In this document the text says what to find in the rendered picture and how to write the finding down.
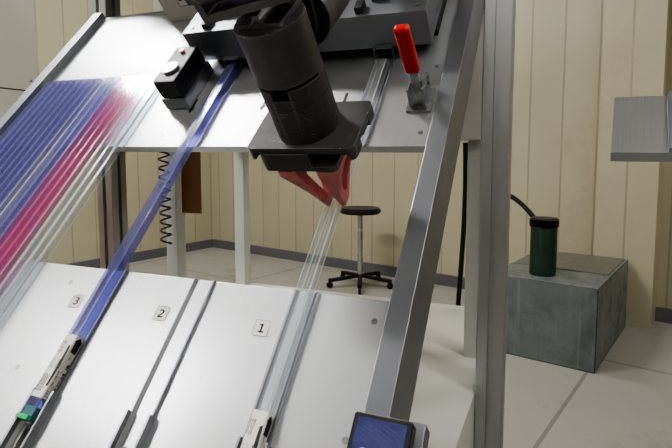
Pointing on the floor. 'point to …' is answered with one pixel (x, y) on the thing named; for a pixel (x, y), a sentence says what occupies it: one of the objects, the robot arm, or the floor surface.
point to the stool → (360, 250)
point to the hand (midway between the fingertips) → (336, 196)
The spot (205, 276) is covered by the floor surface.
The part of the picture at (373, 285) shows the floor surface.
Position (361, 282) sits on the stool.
